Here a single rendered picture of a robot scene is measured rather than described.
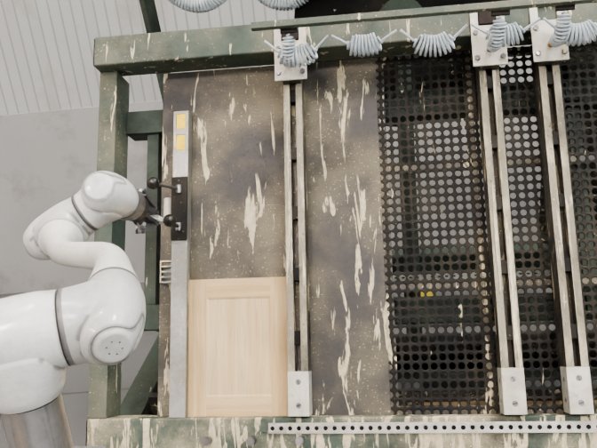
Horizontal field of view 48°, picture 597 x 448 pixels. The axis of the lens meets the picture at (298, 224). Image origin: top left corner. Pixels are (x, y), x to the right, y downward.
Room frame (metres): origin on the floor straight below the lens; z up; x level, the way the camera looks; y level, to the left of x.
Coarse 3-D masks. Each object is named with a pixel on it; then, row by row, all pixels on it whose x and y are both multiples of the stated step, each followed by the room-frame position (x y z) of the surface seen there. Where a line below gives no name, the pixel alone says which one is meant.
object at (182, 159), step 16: (176, 112) 2.13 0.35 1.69; (176, 128) 2.10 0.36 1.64; (176, 160) 2.04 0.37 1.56; (176, 176) 2.01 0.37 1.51; (176, 240) 1.90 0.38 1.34; (176, 256) 1.87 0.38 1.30; (176, 272) 1.84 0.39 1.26; (176, 288) 1.82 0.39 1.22; (176, 304) 1.79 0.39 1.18; (176, 320) 1.76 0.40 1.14; (176, 336) 1.74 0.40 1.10; (176, 352) 1.71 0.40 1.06; (176, 368) 1.68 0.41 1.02; (176, 384) 1.66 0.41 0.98; (176, 400) 1.63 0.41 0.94; (176, 416) 1.61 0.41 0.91
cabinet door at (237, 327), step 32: (192, 288) 1.83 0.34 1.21; (224, 288) 1.81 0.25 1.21; (256, 288) 1.80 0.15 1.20; (192, 320) 1.77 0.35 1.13; (224, 320) 1.76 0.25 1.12; (256, 320) 1.75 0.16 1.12; (192, 352) 1.72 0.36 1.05; (224, 352) 1.71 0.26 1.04; (256, 352) 1.69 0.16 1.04; (192, 384) 1.67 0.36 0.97; (224, 384) 1.66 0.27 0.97; (256, 384) 1.64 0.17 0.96; (192, 416) 1.62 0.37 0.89; (224, 416) 1.60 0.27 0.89
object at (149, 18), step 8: (144, 0) 2.68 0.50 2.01; (152, 0) 2.70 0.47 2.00; (144, 8) 2.69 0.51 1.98; (152, 8) 2.70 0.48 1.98; (144, 16) 2.71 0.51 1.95; (152, 16) 2.70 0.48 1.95; (152, 24) 2.70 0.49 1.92; (152, 32) 2.70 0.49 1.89; (160, 80) 2.75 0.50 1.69; (160, 88) 2.77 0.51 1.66
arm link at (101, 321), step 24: (72, 288) 1.00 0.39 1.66; (96, 288) 1.01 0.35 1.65; (120, 288) 1.01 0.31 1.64; (72, 312) 0.95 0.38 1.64; (96, 312) 0.94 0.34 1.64; (120, 312) 0.95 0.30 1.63; (144, 312) 1.00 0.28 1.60; (72, 336) 0.93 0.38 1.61; (96, 336) 0.91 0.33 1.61; (120, 336) 0.92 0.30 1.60; (72, 360) 0.93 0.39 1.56; (96, 360) 0.91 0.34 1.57; (120, 360) 0.92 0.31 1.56
